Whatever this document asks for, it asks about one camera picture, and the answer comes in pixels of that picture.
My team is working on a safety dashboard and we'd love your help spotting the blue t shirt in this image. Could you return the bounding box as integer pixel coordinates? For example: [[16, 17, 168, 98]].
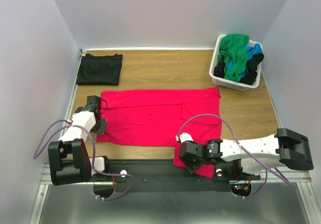
[[227, 44, 262, 70]]

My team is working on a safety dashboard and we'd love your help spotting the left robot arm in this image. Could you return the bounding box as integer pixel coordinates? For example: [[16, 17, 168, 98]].
[[48, 95, 112, 186]]

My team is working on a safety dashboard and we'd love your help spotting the pink t shirt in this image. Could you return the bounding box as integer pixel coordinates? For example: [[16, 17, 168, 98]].
[[96, 87, 222, 168]]

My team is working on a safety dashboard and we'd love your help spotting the black t shirt in basket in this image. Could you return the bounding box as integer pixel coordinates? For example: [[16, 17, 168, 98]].
[[213, 53, 264, 85]]

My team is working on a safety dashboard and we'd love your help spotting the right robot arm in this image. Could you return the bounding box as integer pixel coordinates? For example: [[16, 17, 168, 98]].
[[176, 128, 314, 179]]

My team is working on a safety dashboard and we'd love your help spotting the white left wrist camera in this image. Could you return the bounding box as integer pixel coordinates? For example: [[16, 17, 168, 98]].
[[176, 133, 194, 144]]

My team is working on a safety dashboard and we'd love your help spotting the folded black t shirt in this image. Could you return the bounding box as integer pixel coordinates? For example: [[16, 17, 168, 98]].
[[76, 54, 123, 85]]

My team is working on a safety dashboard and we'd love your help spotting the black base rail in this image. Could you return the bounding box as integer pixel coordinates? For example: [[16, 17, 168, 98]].
[[105, 159, 260, 192]]

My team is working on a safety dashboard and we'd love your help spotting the white plastic laundry basket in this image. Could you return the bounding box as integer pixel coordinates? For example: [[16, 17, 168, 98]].
[[209, 35, 262, 91]]

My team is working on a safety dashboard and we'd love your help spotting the green t shirt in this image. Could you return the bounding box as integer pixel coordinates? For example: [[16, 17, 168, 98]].
[[218, 34, 249, 82]]

